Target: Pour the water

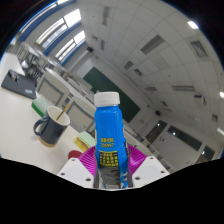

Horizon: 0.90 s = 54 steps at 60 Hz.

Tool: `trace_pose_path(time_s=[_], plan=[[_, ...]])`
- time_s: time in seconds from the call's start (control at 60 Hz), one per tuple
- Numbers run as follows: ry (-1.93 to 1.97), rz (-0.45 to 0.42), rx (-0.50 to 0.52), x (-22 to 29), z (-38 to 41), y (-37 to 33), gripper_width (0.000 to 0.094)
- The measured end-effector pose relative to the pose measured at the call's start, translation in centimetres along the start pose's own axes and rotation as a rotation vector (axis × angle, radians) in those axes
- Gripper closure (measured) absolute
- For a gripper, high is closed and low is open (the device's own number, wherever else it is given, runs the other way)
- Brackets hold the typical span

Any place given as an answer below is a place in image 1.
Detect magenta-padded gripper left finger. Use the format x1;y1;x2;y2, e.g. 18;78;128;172
57;145;100;190

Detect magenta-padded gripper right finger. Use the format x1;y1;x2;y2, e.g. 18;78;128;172
123;143;170;189

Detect blue drink bottle white cap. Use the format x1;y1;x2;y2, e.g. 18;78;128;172
93;91;132;190

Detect flat round red coaster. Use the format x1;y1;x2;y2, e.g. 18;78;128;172
67;149;84;160

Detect dark classroom door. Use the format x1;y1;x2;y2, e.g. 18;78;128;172
145;119;168;144

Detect dark blue mug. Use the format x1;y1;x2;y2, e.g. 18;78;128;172
32;105;71;146

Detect wooden stir stick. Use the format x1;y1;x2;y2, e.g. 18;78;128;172
55;102;72;121

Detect white classroom chairs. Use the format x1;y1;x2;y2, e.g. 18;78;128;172
16;43;158;158

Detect ceiling projector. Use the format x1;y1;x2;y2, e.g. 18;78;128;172
193;94;208;108

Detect white classroom desks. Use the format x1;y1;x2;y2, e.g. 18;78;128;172
16;41;148;148

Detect green chalkboard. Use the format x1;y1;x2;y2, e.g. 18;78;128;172
83;66;141;123

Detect ceiling lights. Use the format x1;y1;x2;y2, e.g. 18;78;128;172
99;6;224;134

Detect blue curtains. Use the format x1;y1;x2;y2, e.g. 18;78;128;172
18;0;83;66

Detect tall bright windows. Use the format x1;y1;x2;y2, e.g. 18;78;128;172
34;8;88;63

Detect dark high wall window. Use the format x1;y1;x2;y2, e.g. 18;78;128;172
167;125;203;152

